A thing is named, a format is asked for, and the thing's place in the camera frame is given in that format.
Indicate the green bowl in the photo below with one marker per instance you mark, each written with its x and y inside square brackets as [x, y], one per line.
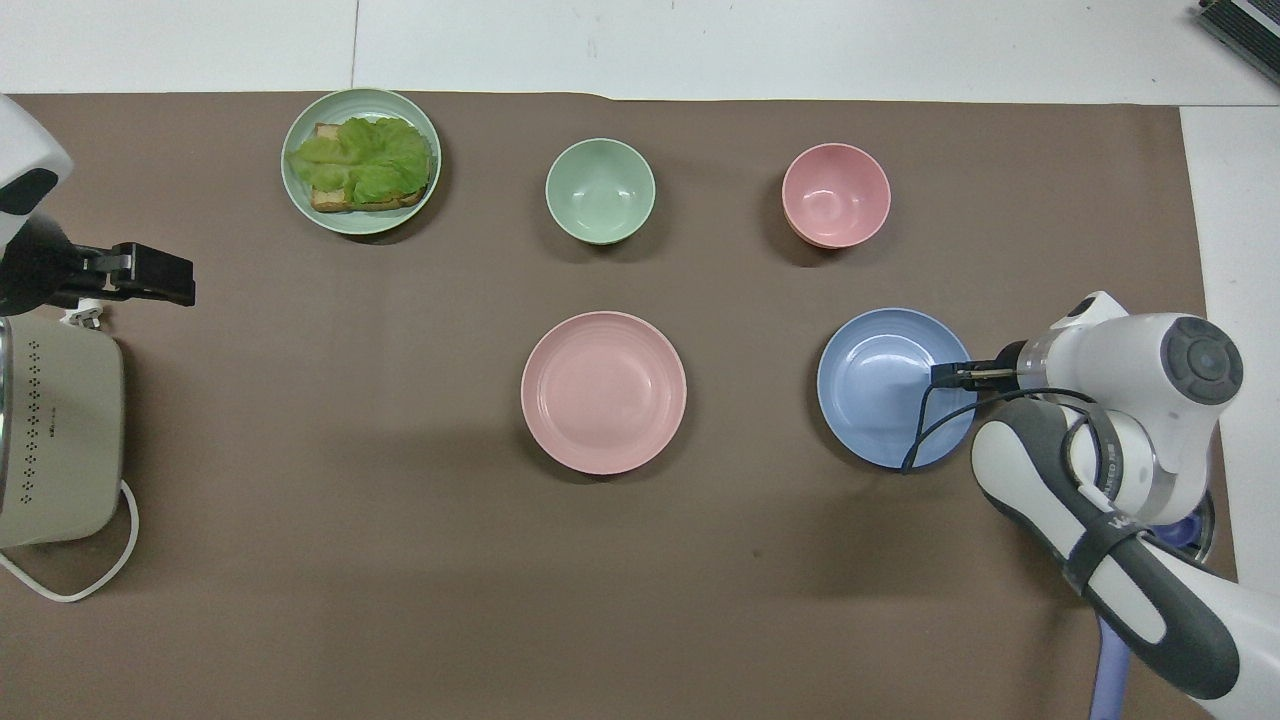
[600, 192]

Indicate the pink bowl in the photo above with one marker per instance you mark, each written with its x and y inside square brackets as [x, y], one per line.
[835, 195]

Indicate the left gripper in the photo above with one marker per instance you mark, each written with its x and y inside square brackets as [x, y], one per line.
[40, 265]

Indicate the dark grey ribbed device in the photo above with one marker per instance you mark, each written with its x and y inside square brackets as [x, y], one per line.
[1245, 22]

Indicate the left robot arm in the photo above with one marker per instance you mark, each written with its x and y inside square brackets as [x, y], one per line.
[25, 140]

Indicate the toast slice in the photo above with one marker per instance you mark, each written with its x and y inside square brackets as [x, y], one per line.
[330, 198]

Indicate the pink plate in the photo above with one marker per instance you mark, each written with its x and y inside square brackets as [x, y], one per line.
[603, 393]

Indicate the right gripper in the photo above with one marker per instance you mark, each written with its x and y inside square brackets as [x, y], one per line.
[1010, 360]

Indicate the green lettuce leaf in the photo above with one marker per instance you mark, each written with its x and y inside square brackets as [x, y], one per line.
[365, 155]

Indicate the beige kitchen appliance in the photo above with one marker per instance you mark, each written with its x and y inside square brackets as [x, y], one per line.
[60, 430]

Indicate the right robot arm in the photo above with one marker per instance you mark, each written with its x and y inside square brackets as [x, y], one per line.
[1130, 360]

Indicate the green plate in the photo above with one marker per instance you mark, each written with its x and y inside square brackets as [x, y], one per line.
[300, 190]

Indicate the blue plate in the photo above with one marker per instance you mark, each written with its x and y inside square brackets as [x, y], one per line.
[870, 390]

